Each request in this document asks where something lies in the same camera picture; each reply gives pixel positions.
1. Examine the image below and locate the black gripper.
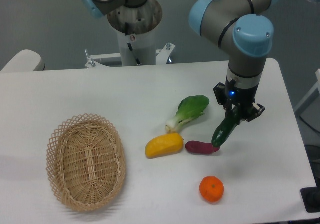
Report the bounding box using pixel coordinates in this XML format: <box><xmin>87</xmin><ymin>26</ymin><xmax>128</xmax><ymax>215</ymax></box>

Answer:
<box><xmin>213</xmin><ymin>76</ymin><xmax>265</xmax><ymax>122</ymax></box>

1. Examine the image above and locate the green cucumber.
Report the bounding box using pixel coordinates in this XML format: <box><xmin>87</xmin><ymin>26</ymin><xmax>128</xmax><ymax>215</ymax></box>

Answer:
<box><xmin>211</xmin><ymin>107</ymin><xmax>241</xmax><ymax>147</ymax></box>

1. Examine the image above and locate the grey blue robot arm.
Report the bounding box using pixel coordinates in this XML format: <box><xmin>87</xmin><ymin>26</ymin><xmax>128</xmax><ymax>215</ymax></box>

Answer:
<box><xmin>82</xmin><ymin>0</ymin><xmax>279</xmax><ymax>121</ymax></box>

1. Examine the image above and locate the green bok choy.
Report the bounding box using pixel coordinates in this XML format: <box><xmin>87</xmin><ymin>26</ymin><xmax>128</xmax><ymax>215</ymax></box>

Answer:
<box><xmin>165</xmin><ymin>95</ymin><xmax>210</xmax><ymax>133</ymax></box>

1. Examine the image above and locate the purple sweet potato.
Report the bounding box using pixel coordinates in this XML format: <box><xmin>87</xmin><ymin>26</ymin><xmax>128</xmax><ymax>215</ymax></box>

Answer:
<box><xmin>185</xmin><ymin>140</ymin><xmax>220</xmax><ymax>155</ymax></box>

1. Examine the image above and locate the yellow mango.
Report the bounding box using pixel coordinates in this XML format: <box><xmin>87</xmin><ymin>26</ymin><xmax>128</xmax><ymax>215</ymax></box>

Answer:
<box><xmin>145</xmin><ymin>133</ymin><xmax>184</xmax><ymax>159</ymax></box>

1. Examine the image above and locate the orange tangerine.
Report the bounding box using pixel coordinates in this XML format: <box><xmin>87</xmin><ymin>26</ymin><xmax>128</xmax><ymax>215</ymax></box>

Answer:
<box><xmin>199</xmin><ymin>176</ymin><xmax>225</xmax><ymax>202</ymax></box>

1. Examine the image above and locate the black object at right edge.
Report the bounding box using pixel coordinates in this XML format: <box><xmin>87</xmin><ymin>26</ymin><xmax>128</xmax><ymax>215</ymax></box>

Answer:
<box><xmin>300</xmin><ymin>187</ymin><xmax>320</xmax><ymax>213</ymax></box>

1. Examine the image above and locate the woven wicker basket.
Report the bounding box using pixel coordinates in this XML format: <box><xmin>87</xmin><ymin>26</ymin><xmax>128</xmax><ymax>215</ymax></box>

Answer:
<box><xmin>46</xmin><ymin>113</ymin><xmax>126</xmax><ymax>212</ymax></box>

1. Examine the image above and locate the white chair armrest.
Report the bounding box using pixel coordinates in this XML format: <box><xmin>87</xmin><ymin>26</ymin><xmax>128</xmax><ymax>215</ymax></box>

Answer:
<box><xmin>0</xmin><ymin>49</ymin><xmax>46</xmax><ymax>73</ymax></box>

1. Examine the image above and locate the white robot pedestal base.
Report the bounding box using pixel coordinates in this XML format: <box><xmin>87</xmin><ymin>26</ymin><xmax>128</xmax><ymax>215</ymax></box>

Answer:
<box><xmin>84</xmin><ymin>0</ymin><xmax>177</xmax><ymax>69</ymax></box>

